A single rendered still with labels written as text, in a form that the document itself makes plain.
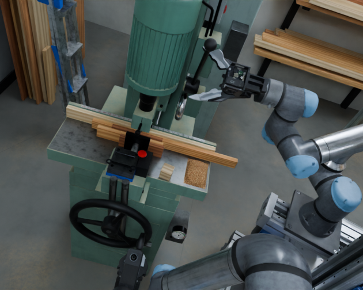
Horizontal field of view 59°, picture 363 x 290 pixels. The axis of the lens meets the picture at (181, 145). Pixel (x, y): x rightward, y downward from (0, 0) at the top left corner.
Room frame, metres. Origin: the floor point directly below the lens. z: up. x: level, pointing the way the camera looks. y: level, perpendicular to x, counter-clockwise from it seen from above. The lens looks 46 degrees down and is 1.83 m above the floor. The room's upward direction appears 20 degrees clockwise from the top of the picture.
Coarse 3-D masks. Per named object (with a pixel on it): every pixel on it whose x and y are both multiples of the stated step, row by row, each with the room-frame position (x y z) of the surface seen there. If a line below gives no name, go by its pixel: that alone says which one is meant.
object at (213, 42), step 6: (210, 42) 0.77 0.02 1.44; (216, 42) 0.78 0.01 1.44; (210, 48) 0.76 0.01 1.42; (204, 54) 0.81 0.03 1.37; (204, 60) 0.83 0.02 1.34; (198, 66) 0.88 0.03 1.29; (198, 72) 0.90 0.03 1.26; (192, 78) 1.01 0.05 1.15; (186, 84) 0.98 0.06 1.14; (192, 84) 0.98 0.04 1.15; (198, 84) 1.00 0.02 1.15; (186, 90) 0.98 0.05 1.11; (192, 90) 0.98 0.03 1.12
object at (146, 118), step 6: (138, 102) 0.87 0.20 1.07; (156, 102) 0.90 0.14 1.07; (138, 108) 0.84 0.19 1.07; (156, 108) 0.90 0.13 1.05; (138, 114) 0.81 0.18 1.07; (144, 114) 0.82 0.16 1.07; (150, 114) 0.83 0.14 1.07; (132, 120) 0.80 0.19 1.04; (138, 120) 0.80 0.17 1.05; (144, 120) 0.81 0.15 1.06; (150, 120) 0.81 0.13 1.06; (132, 126) 0.80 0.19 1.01; (138, 126) 0.81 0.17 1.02; (144, 126) 0.81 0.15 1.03; (150, 126) 0.81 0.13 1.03
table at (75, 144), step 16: (64, 128) 0.78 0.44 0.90; (80, 128) 0.80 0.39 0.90; (64, 144) 0.71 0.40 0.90; (80, 144) 0.73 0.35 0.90; (96, 144) 0.76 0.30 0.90; (112, 144) 0.78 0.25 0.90; (64, 160) 0.67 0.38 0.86; (80, 160) 0.67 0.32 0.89; (96, 160) 0.69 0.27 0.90; (160, 160) 0.79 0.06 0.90; (176, 160) 0.82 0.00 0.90; (176, 176) 0.74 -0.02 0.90; (208, 176) 0.80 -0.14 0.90; (96, 192) 0.59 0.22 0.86; (144, 192) 0.65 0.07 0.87; (176, 192) 0.71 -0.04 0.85; (192, 192) 0.71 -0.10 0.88
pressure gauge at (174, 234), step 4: (172, 228) 0.67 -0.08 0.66; (176, 228) 0.66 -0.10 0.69; (180, 228) 0.67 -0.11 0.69; (184, 228) 0.67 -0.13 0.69; (172, 232) 0.65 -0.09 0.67; (176, 232) 0.65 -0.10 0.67; (180, 232) 0.65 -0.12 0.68; (184, 232) 0.66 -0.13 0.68; (176, 236) 0.65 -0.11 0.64; (180, 236) 0.65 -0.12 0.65; (184, 236) 0.66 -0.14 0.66
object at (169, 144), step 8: (96, 120) 0.84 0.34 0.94; (96, 128) 0.83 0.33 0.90; (168, 144) 0.86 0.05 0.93; (176, 144) 0.86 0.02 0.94; (184, 144) 0.88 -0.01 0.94; (184, 152) 0.86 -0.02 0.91; (192, 152) 0.87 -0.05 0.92; (200, 152) 0.87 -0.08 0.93; (208, 152) 0.88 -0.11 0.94; (216, 152) 0.89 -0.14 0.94; (208, 160) 0.87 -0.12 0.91; (216, 160) 0.88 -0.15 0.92; (224, 160) 0.88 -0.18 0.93; (232, 160) 0.88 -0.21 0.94
